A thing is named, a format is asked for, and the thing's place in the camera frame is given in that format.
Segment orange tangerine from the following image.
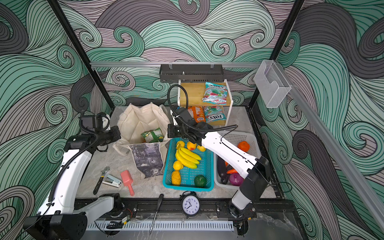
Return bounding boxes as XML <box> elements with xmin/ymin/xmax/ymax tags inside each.
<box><xmin>238</xmin><ymin>141</ymin><xmax>250</xmax><ymax>153</ymax></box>

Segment black alarm clock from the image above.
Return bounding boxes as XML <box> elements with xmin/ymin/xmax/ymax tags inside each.
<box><xmin>180</xmin><ymin>191</ymin><xmax>201</xmax><ymax>218</ymax></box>

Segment white wooden shelf rack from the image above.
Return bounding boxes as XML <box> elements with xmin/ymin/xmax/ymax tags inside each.
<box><xmin>170</xmin><ymin>82</ymin><xmax>238</xmax><ymax>133</ymax></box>

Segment purple eggplant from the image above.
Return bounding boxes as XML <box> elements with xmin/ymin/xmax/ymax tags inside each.
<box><xmin>217</xmin><ymin>157</ymin><xmax>229</xmax><ymax>185</ymax></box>

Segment white perforated cable duct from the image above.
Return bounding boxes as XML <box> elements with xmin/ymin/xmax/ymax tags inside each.
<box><xmin>87</xmin><ymin>221</ymin><xmax>235</xmax><ymax>232</ymax></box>

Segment black adjustable wrench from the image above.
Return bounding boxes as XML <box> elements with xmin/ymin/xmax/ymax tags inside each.
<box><xmin>93</xmin><ymin>167</ymin><xmax>110</xmax><ymax>195</ymax></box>

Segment beige canvas tote bag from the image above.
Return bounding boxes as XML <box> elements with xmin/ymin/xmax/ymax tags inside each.
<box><xmin>113</xmin><ymin>103</ymin><xmax>170</xmax><ymax>179</ymax></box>

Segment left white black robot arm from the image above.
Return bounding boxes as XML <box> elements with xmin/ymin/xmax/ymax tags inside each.
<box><xmin>23</xmin><ymin>126</ymin><xmax>123</xmax><ymax>240</ymax></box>

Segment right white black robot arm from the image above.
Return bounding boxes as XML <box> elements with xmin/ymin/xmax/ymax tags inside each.
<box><xmin>168</xmin><ymin>106</ymin><xmax>271</xmax><ymax>213</ymax></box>

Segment clear plastic wall holder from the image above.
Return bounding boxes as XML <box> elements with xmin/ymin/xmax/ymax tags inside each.
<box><xmin>254</xmin><ymin>60</ymin><xmax>292</xmax><ymax>109</ymax></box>

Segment green yellow snack bag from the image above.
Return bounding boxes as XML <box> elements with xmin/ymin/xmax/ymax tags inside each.
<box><xmin>141</xmin><ymin>128</ymin><xmax>164</xmax><ymax>143</ymax></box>

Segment red green candy bag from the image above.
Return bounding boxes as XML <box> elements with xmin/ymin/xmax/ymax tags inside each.
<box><xmin>202</xmin><ymin>82</ymin><xmax>228</xmax><ymax>105</ymax></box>

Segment black metal wall tray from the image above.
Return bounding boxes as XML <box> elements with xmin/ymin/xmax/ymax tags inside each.
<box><xmin>159</xmin><ymin>64</ymin><xmax>224</xmax><ymax>84</ymax></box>

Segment small yellow lemon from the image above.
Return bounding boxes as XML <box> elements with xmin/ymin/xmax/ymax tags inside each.
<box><xmin>197</xmin><ymin>145</ymin><xmax>206</xmax><ymax>152</ymax></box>

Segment black handled screwdriver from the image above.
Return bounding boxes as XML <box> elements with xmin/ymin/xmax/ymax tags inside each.
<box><xmin>149</xmin><ymin>194</ymin><xmax>164</xmax><ymax>235</ymax></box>

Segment purple onion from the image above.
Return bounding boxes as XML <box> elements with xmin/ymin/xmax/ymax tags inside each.
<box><xmin>229</xmin><ymin>173</ymin><xmax>244</xmax><ymax>187</ymax></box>

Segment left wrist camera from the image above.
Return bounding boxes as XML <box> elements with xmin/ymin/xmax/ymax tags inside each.
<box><xmin>79</xmin><ymin>113</ymin><xmax>110</xmax><ymax>133</ymax></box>

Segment orange candy bag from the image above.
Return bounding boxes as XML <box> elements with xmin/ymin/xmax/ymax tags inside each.
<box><xmin>188</xmin><ymin>106</ymin><xmax>206</xmax><ymax>123</ymax></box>

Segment green Fox's candy bag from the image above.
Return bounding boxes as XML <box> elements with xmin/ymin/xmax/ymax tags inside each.
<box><xmin>203</xmin><ymin>106</ymin><xmax>226</xmax><ymax>123</ymax></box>

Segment orange carrot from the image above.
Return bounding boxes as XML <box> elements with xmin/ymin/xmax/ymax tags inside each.
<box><xmin>227</xmin><ymin>169</ymin><xmax>237</xmax><ymax>174</ymax></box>

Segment white plastic basket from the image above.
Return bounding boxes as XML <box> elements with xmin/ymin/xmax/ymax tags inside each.
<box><xmin>214</xmin><ymin>131</ymin><xmax>262</xmax><ymax>190</ymax></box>

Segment white stapler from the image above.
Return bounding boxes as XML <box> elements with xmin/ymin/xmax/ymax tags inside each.
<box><xmin>102</xmin><ymin>174</ymin><xmax>122</xmax><ymax>188</ymax></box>

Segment teal plastic basket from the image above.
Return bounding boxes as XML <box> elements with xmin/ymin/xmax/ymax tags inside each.
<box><xmin>163</xmin><ymin>138</ymin><xmax>214</xmax><ymax>192</ymax></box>

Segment yellow banana bunch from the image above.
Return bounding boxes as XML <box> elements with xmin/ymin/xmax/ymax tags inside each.
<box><xmin>175</xmin><ymin>149</ymin><xmax>200</xmax><ymax>169</ymax></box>

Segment pink plastic scoop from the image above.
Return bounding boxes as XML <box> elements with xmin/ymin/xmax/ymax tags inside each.
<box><xmin>121</xmin><ymin>170</ymin><xmax>135</xmax><ymax>197</ymax></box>

